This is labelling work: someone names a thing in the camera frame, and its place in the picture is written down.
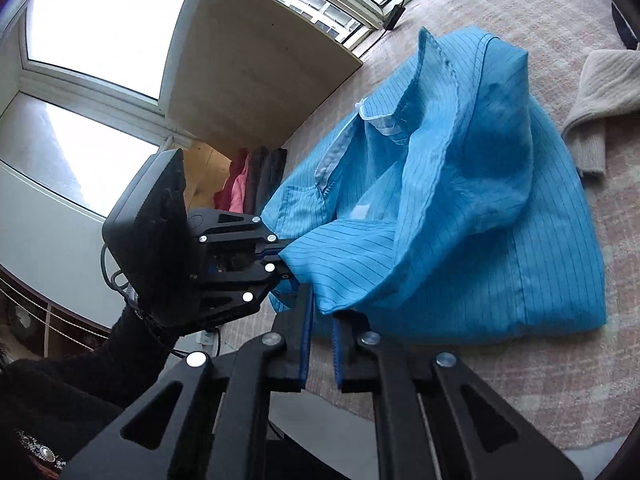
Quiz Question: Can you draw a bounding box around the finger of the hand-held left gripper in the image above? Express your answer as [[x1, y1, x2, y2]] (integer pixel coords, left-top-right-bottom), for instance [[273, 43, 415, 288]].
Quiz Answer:
[[192, 260, 293, 328], [187, 208, 291, 256]]

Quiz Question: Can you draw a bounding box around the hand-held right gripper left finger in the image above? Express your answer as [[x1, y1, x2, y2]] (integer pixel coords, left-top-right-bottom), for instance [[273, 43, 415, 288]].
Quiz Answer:
[[60, 285, 316, 480]]

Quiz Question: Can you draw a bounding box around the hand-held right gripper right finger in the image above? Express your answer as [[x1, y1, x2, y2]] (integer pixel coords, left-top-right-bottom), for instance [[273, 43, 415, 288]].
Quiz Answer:
[[331, 317, 583, 480]]

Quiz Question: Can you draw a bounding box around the blue striped jacket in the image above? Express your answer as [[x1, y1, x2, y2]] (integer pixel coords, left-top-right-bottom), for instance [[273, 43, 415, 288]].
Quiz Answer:
[[260, 25, 608, 346]]

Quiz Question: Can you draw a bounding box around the person's left forearm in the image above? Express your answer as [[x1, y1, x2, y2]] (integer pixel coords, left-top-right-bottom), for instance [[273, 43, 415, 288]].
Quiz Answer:
[[0, 305, 186, 411]]

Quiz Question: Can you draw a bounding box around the stack of folded clothes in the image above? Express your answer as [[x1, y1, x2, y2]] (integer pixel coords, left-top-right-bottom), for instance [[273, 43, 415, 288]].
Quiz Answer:
[[259, 147, 288, 206], [215, 149, 248, 211]]

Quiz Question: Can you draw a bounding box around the pink folded garment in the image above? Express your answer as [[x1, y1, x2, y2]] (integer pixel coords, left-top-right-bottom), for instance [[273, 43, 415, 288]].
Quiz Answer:
[[229, 167, 249, 213]]

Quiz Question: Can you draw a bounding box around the pine plank panel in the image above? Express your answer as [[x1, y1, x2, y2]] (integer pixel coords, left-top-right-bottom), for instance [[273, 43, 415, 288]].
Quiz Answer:
[[182, 140, 241, 211]]

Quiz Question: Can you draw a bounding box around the large light wooden board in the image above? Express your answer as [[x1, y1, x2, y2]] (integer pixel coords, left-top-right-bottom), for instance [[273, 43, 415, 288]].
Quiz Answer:
[[167, 0, 363, 148]]

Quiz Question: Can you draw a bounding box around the person's black top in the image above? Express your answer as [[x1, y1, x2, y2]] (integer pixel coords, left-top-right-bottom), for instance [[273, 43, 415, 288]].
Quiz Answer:
[[0, 360, 126, 480]]

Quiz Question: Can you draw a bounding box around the beige knitted garment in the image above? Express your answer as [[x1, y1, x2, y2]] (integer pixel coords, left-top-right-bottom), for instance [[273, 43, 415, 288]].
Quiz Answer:
[[562, 47, 640, 176]]

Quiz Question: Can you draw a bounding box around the black garment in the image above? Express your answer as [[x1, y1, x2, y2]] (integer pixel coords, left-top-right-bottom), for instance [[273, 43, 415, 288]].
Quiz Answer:
[[611, 2, 639, 51]]

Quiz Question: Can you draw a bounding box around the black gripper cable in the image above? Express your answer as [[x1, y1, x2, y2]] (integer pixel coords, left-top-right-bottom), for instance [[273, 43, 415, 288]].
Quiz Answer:
[[100, 245, 137, 307]]

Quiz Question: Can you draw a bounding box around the white window frame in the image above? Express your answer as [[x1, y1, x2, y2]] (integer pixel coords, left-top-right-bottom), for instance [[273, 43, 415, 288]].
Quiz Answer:
[[0, 0, 481, 241]]

